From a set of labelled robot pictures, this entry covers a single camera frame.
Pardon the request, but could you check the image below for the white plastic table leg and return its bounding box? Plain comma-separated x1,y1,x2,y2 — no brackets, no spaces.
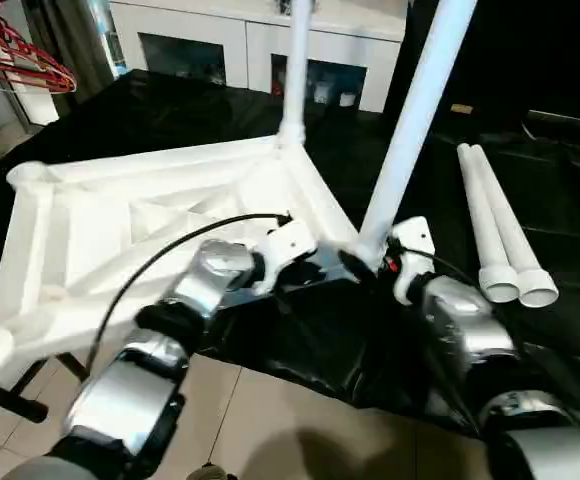
278,0,317,151
470,145,561,308
353,0,479,269
457,143,522,304

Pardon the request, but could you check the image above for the white plastic table top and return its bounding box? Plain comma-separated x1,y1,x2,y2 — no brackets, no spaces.
0,135,366,389

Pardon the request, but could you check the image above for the black plastic mat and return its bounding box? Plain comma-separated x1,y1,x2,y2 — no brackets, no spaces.
0,68,580,441

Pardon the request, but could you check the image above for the white glass-door cabinet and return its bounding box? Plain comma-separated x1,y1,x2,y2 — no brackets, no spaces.
110,0,408,113

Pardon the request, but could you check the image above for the grey curtain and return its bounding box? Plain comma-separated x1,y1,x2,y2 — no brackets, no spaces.
25,0,121,96

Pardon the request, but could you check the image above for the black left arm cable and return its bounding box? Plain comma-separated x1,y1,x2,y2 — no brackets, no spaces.
85,213,293,376

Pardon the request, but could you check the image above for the black folding table frame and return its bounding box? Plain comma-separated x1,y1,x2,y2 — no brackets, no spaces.
0,350,91,423

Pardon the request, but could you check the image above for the red wire clothes hanger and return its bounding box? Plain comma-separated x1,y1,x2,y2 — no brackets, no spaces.
0,5,78,94

